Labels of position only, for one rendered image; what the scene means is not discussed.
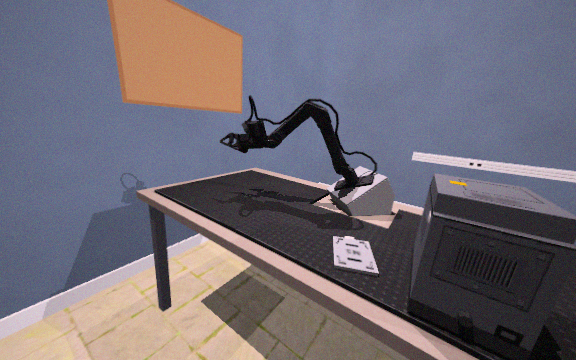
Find dark grey boxy machine housing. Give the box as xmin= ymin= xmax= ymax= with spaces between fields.
xmin=407 ymin=173 xmax=576 ymax=360

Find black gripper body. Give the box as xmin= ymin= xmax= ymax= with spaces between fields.
xmin=230 ymin=133 xmax=253 ymax=153

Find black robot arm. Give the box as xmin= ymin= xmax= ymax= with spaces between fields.
xmin=239 ymin=100 xmax=375 ymax=190

